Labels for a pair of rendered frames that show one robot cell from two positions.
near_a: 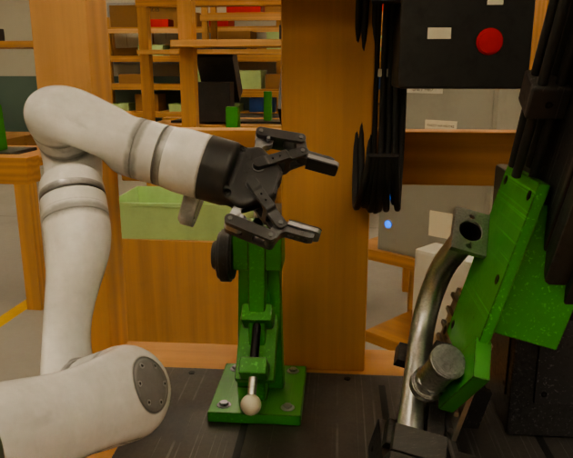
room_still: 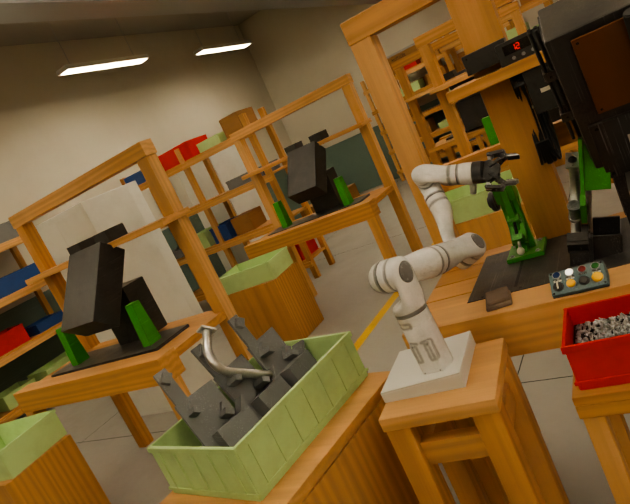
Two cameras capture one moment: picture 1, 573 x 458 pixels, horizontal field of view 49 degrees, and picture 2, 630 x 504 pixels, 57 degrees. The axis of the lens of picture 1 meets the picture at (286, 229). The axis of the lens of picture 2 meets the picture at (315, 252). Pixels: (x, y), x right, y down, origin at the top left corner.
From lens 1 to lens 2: 130 cm
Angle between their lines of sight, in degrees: 26
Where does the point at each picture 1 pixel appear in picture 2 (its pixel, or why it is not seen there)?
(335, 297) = (550, 204)
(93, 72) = (419, 152)
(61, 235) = (437, 209)
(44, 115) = (418, 176)
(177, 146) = (462, 170)
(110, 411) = (468, 246)
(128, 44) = not seen: hidden behind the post
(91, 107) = (431, 168)
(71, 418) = (459, 247)
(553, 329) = (606, 182)
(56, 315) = (444, 232)
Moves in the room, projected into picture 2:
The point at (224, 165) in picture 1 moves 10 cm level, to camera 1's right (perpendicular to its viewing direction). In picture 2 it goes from (478, 170) to (509, 159)
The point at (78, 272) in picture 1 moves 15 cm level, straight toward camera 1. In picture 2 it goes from (445, 218) to (454, 225)
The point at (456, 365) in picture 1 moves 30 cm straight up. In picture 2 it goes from (576, 205) to (542, 112)
